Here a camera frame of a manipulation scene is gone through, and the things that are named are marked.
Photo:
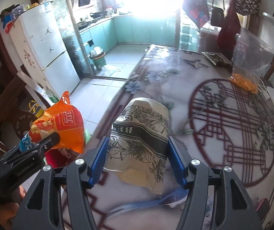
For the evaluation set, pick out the dark red hanging cloth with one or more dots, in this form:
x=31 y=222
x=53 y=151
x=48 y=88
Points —
x=226 y=37

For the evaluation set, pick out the teal kitchen cabinets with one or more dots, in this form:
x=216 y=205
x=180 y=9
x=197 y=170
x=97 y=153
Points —
x=107 y=33

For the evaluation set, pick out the orange snack bag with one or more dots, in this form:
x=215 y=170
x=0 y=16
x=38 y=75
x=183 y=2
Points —
x=62 y=118

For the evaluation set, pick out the plaid hanging towel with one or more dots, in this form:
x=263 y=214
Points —
x=197 y=11

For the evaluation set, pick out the clear zip bag orange snacks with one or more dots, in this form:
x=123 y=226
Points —
x=251 y=57

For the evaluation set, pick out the wooden chair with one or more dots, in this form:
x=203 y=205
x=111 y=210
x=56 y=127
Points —
x=270 y=70

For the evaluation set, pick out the floral printed paper cup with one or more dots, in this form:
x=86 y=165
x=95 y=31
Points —
x=138 y=144

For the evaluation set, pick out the green trash bin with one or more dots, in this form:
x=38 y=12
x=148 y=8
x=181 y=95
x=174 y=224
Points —
x=97 y=55

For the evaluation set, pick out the white refrigerator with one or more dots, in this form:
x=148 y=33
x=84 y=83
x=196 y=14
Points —
x=38 y=41

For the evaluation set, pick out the white plastic bag on floor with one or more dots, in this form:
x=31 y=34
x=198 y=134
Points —
x=109 y=70

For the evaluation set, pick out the black small hanging bag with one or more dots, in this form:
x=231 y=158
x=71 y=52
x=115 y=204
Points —
x=217 y=17

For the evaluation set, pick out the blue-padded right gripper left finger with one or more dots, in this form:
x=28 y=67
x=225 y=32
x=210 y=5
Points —
x=41 y=207

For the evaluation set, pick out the dark patterned packet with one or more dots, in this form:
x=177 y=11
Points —
x=217 y=59

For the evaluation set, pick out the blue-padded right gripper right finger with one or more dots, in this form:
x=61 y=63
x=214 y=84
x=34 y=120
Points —
x=232 y=206

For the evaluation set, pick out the black white patterned bag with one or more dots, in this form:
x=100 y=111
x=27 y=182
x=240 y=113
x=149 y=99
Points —
x=247 y=7

